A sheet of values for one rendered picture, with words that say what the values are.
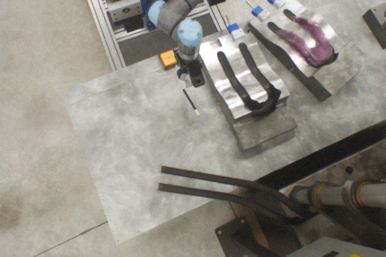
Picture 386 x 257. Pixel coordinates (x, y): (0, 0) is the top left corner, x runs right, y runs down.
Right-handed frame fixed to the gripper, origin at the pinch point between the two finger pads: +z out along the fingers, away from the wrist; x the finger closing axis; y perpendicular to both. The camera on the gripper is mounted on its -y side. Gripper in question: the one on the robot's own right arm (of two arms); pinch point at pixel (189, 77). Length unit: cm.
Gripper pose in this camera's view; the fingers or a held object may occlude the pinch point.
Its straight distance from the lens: 130.2
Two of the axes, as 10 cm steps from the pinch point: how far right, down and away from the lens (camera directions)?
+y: -4.1, -8.9, 2.2
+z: -0.5, 2.6, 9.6
